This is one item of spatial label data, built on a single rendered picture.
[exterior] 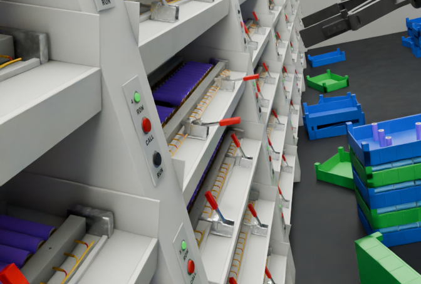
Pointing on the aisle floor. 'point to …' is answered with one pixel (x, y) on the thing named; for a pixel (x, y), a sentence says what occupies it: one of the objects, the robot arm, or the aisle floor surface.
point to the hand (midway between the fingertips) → (309, 29)
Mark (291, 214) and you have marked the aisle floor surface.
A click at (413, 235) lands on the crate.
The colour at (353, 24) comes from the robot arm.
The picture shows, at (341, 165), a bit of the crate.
